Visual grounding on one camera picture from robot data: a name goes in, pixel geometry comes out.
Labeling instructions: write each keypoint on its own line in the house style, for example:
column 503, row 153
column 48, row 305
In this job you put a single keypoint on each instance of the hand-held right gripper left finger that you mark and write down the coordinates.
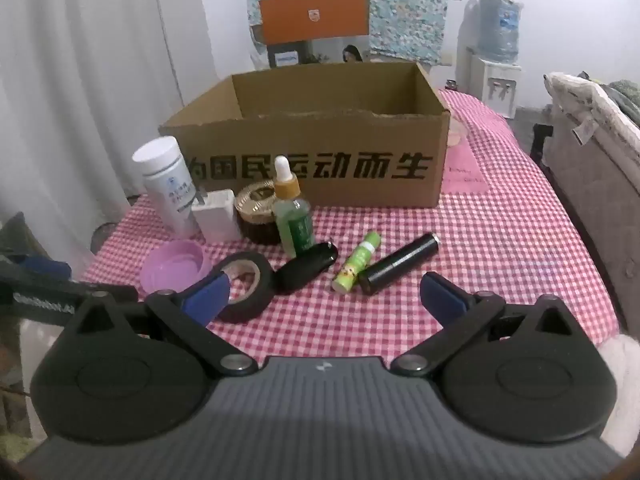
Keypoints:
column 205, row 300

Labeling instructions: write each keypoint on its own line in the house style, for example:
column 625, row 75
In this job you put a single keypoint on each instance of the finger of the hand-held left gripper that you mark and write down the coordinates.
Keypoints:
column 47, row 266
column 105, row 296

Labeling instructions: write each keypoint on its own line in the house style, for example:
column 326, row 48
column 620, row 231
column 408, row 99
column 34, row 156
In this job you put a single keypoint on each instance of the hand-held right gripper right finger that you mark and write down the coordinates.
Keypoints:
column 442, row 302

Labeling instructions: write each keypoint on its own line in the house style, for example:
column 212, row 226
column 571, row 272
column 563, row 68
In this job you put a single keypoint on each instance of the black tape roll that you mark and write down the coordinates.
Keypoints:
column 250, row 310

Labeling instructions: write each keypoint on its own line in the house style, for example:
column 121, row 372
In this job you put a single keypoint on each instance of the purple plastic lid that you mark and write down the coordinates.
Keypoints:
column 167, row 270

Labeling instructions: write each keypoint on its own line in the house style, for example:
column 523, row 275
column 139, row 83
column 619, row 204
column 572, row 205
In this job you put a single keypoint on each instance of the black cylinder battery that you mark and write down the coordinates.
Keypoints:
column 395, row 265

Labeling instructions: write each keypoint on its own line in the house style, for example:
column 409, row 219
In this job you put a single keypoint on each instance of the white charger plug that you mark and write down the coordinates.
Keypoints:
column 217, row 220

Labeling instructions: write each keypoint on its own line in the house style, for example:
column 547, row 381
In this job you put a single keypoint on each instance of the gold lid jar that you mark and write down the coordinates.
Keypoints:
column 255, row 227

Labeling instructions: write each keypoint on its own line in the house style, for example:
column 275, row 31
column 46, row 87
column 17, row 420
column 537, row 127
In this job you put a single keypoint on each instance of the green lip balm tube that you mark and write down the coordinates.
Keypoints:
column 355, row 265

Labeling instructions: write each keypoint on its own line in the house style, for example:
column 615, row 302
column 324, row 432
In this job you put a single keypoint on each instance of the black oval case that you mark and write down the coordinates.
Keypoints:
column 305, row 270

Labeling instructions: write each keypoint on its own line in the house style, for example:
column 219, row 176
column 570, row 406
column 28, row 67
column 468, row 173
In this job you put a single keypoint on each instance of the green dropper bottle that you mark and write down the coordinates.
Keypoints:
column 295, row 225

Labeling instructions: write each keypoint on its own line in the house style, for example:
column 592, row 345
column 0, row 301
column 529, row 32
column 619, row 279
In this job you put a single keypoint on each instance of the white pill bottle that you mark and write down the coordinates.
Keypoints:
column 165, row 185

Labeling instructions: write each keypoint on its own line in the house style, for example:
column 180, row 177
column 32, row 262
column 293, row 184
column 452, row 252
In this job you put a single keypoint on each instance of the brown cardboard box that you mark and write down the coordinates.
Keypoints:
column 325, row 135

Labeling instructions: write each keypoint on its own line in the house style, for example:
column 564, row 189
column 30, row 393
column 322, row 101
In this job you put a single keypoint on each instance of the pink checkered cloth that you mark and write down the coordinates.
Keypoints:
column 500, row 240

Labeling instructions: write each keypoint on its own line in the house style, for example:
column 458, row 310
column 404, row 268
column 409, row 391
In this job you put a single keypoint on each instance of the grey sofa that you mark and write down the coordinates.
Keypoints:
column 595, row 200

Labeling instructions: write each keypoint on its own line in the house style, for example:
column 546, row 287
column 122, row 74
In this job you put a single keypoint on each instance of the white curtain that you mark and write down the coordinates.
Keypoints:
column 90, row 85

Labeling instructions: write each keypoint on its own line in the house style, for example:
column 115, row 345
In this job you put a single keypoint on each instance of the white fluffy blanket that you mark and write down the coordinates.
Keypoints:
column 622, row 365

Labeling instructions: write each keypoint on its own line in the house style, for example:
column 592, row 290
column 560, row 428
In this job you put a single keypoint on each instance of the white water dispenser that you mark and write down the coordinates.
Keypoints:
column 495, row 85

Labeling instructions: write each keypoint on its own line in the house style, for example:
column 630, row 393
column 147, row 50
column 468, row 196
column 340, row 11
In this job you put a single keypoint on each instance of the white sofa blanket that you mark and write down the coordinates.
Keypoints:
column 575, row 100

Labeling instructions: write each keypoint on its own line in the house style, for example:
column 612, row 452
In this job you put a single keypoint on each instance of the green cloth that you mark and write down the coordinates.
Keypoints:
column 622, row 97

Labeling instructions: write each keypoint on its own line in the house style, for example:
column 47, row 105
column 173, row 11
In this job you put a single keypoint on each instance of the water bottles pack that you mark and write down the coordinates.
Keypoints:
column 497, row 30

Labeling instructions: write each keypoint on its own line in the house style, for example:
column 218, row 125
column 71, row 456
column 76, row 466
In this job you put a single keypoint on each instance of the patterned hanging cloth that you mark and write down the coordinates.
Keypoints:
column 410, row 10

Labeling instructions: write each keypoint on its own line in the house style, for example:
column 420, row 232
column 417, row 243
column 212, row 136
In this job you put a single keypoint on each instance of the orange appliance carton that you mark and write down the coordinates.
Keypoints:
column 310, row 15

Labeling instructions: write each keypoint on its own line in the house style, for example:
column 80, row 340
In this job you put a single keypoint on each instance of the white wall socket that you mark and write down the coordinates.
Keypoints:
column 448, row 59

